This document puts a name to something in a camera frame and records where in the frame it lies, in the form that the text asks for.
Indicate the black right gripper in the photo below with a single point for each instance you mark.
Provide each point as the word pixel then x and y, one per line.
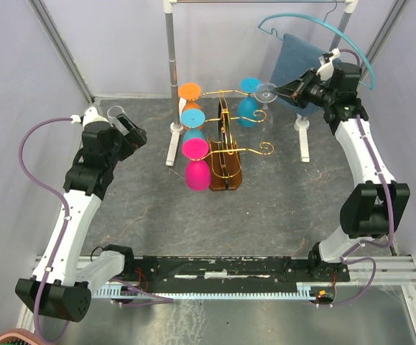
pixel 294 90

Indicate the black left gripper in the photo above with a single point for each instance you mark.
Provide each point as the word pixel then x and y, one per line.
pixel 138 137

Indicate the clear wine glass front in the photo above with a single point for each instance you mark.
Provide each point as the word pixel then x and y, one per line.
pixel 112 114

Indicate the clear wine glass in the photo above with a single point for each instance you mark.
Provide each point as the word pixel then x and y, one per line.
pixel 264 94
pixel 112 114

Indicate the blue wine glass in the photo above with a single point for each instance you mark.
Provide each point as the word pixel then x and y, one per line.
pixel 192 120
pixel 247 107

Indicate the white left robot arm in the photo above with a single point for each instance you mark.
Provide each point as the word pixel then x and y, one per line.
pixel 55 288

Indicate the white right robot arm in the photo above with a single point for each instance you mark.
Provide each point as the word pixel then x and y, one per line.
pixel 373 211

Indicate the orange wine glass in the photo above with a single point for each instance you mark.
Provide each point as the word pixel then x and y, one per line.
pixel 189 93

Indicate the pink wine glass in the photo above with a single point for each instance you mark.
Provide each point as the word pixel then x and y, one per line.
pixel 197 171

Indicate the blue folded towel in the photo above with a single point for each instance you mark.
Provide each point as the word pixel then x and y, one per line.
pixel 295 58

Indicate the pink basket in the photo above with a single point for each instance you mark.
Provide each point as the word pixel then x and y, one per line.
pixel 19 336

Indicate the white metal clothes rail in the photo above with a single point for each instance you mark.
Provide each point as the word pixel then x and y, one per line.
pixel 177 103

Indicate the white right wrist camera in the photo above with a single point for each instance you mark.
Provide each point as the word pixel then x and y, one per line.
pixel 326 69

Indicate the gold wire wine glass rack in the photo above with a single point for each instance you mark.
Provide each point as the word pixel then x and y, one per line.
pixel 224 154

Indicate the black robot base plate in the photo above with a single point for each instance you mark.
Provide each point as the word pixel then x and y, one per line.
pixel 166 274

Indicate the light blue cable duct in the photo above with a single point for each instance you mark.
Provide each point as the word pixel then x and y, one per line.
pixel 117 291

